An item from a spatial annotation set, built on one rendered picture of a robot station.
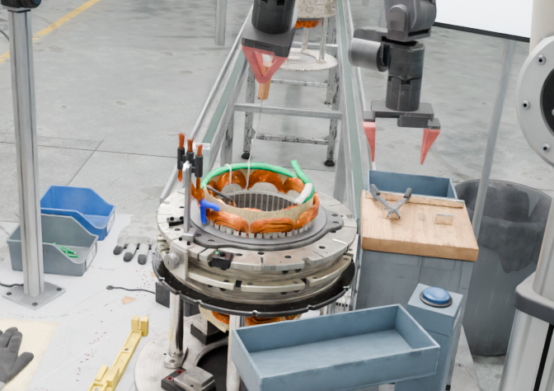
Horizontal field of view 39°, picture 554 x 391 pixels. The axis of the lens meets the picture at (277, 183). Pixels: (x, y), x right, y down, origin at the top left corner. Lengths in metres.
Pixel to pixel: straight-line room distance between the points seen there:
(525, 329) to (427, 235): 0.38
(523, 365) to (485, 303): 1.88
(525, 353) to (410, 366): 0.14
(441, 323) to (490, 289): 1.68
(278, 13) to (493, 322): 2.04
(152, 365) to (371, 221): 0.45
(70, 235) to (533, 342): 1.13
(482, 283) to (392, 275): 1.54
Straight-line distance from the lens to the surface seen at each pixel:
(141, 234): 1.85
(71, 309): 1.62
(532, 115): 0.86
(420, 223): 1.38
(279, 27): 1.10
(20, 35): 1.46
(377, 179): 1.59
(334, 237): 1.23
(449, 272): 1.35
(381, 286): 1.36
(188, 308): 1.57
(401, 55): 1.30
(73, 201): 1.99
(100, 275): 1.73
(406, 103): 1.32
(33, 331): 1.57
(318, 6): 3.35
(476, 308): 2.92
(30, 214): 1.58
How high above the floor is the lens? 1.64
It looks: 23 degrees down
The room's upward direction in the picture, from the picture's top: 4 degrees clockwise
